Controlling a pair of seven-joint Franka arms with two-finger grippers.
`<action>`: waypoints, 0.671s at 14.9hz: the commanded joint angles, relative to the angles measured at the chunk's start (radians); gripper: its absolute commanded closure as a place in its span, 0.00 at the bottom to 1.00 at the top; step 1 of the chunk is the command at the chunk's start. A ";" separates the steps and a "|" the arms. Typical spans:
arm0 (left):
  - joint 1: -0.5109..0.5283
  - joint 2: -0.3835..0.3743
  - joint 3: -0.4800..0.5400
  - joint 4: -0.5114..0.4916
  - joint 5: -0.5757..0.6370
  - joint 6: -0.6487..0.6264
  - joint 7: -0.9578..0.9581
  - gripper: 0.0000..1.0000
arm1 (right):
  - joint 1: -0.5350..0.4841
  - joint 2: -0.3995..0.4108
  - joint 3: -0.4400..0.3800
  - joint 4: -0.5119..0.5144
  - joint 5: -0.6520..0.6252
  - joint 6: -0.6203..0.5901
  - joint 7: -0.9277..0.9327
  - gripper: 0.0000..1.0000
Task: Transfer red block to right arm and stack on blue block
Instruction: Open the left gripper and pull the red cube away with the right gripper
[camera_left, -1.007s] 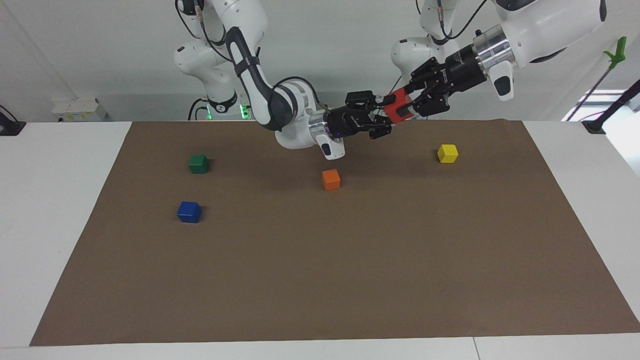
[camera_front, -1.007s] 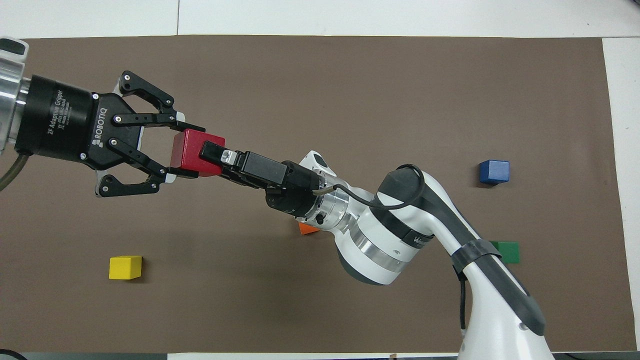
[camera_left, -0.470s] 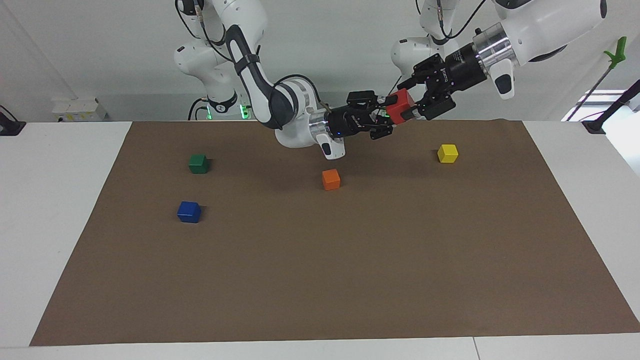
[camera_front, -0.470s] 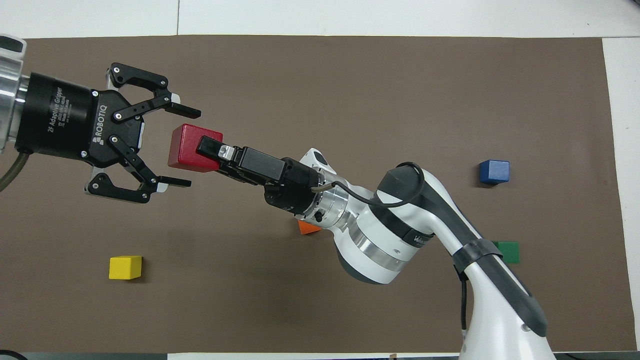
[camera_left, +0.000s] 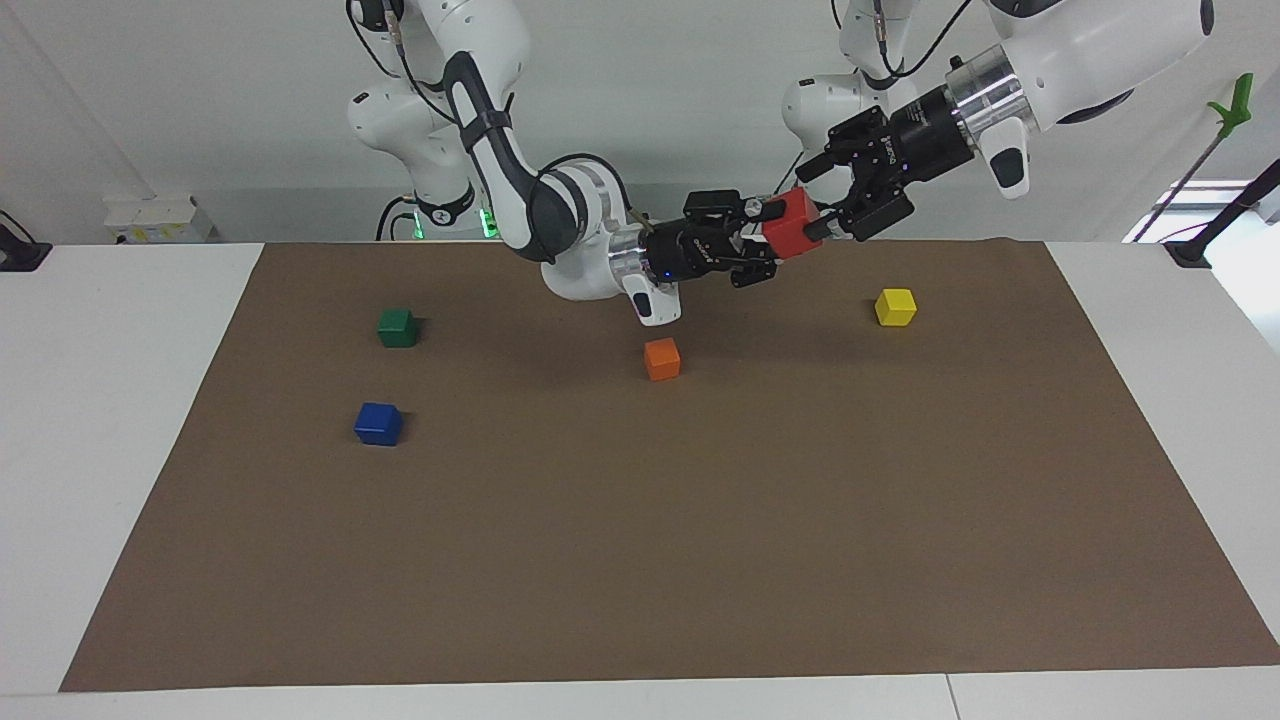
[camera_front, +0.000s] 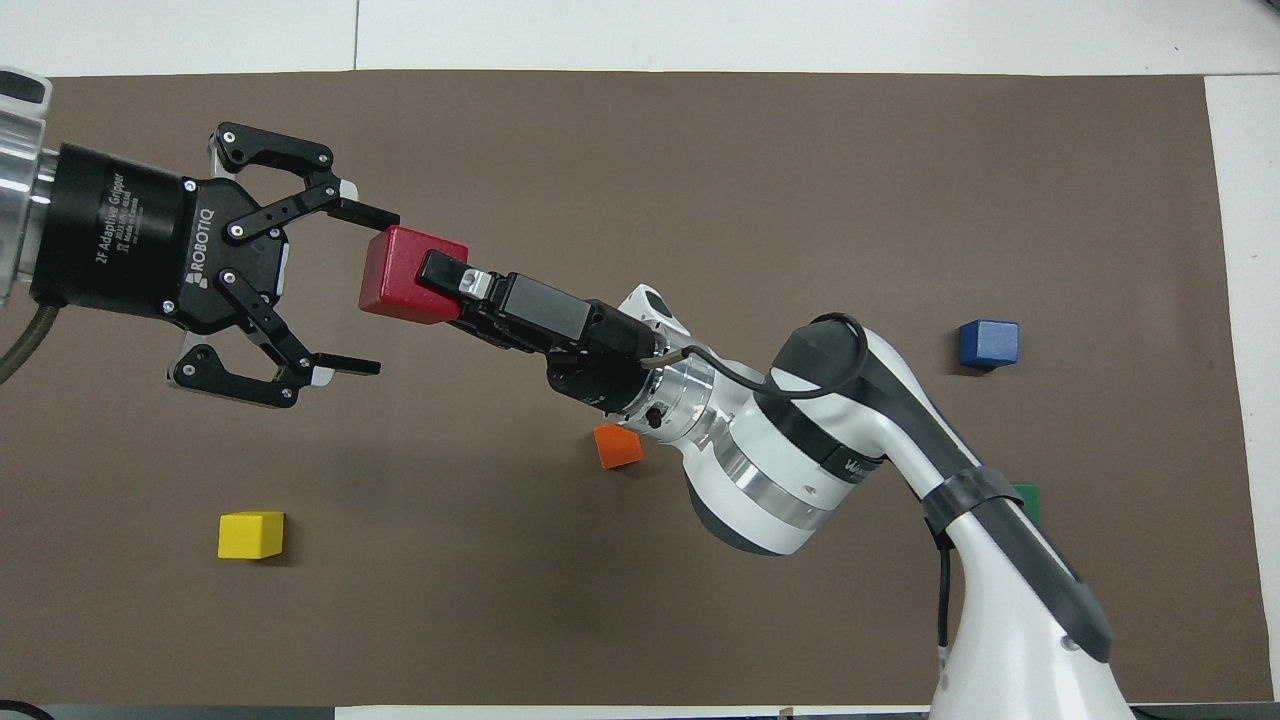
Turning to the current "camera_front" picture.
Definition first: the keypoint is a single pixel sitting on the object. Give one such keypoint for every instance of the brown table mat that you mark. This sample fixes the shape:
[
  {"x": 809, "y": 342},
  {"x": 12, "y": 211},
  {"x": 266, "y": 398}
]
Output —
[{"x": 700, "y": 150}]

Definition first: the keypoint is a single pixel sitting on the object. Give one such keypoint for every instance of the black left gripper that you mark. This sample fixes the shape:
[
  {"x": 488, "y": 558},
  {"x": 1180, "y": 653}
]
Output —
[{"x": 130, "y": 235}]

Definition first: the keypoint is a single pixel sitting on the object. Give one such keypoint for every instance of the orange wooden block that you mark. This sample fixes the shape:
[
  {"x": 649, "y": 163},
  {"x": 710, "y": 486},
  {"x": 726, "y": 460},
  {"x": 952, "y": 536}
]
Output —
[{"x": 615, "y": 450}]

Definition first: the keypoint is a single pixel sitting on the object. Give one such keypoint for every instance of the yellow wooden block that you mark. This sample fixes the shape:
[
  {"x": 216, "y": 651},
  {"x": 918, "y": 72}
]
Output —
[{"x": 250, "y": 535}]

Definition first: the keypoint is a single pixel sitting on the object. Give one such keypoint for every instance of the red wooden block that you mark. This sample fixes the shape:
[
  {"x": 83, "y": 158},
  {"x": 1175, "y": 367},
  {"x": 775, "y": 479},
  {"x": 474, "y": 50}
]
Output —
[{"x": 400, "y": 280}]

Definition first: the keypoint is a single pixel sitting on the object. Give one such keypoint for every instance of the green wooden block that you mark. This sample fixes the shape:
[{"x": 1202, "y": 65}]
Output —
[{"x": 1028, "y": 505}]

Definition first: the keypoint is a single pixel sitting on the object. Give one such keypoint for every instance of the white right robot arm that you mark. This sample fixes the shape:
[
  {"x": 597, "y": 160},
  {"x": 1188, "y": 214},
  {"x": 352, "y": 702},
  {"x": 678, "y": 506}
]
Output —
[{"x": 850, "y": 440}]

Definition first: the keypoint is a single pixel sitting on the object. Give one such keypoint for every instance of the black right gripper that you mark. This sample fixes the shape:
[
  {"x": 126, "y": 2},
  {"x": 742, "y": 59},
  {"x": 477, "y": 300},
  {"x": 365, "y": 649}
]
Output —
[{"x": 600, "y": 350}]

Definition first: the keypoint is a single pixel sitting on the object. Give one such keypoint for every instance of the blue wooden block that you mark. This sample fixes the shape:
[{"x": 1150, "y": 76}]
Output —
[{"x": 988, "y": 343}]

